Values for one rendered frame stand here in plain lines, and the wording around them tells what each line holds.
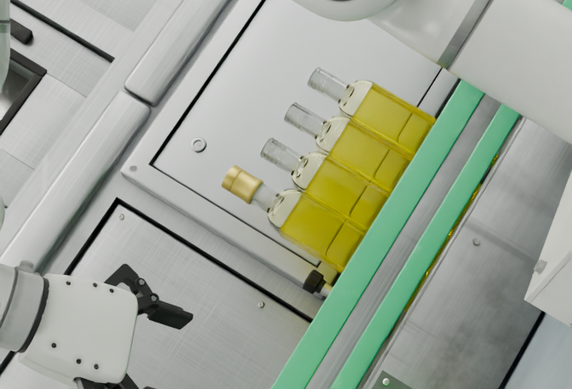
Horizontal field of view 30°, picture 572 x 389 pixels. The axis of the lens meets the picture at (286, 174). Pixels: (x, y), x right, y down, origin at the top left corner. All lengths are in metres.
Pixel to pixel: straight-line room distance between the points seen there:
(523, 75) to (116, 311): 0.46
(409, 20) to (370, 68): 0.66
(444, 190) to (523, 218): 0.10
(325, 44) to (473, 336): 0.56
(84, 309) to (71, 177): 0.50
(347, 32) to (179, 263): 0.42
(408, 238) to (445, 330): 0.11
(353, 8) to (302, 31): 0.76
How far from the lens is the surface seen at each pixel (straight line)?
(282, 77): 1.55
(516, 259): 1.22
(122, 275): 1.11
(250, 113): 1.53
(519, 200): 1.24
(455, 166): 1.26
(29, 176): 1.59
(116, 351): 1.06
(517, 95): 0.90
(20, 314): 1.03
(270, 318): 1.50
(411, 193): 1.24
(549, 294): 0.91
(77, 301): 1.06
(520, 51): 0.88
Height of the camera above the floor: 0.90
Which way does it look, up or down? 8 degrees up
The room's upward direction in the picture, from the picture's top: 59 degrees counter-clockwise
